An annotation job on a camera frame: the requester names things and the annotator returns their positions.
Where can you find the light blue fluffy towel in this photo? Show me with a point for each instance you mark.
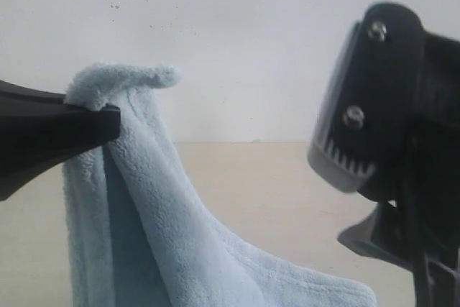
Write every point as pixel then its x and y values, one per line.
pixel 139 235

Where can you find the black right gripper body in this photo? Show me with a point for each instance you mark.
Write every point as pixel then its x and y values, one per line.
pixel 417 227

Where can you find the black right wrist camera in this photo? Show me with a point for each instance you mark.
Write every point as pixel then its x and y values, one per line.
pixel 360 130

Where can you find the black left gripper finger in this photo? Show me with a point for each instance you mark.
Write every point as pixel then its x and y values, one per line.
pixel 39 131

